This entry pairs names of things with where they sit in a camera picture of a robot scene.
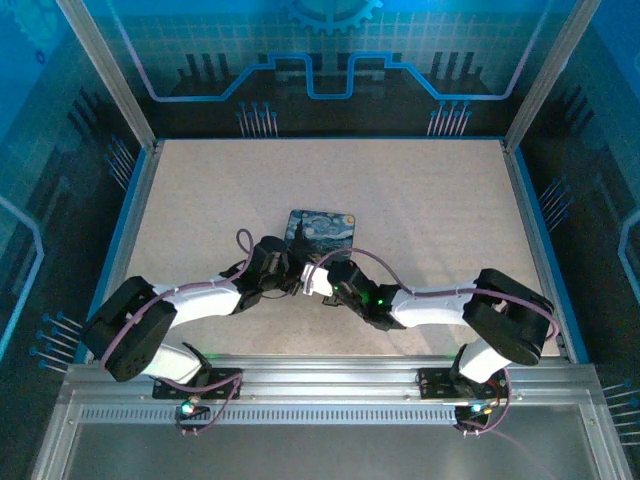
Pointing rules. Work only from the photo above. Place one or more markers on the aluminium frame leg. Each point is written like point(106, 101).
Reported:
point(52, 445)
point(607, 445)

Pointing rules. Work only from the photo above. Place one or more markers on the aluminium side rail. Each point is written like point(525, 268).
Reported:
point(540, 235)
point(132, 225)

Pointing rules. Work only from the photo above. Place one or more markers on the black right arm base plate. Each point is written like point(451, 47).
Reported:
point(432, 385)

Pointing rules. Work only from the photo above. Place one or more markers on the aluminium corner post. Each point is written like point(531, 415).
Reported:
point(552, 75)
point(107, 75)

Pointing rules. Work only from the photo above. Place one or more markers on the aluminium front rail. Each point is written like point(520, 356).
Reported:
point(325, 375)

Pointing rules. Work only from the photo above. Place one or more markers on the starry night painting coaster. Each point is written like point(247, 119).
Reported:
point(325, 232)

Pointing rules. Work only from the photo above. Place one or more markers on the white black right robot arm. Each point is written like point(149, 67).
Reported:
point(435, 307)

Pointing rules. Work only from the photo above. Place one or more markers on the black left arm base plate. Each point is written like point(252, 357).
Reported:
point(225, 380)

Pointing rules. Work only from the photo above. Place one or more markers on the connector plug with green light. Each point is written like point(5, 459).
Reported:
point(477, 410)
point(189, 409)

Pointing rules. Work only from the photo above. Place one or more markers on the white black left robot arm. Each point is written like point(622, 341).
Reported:
point(200, 302)

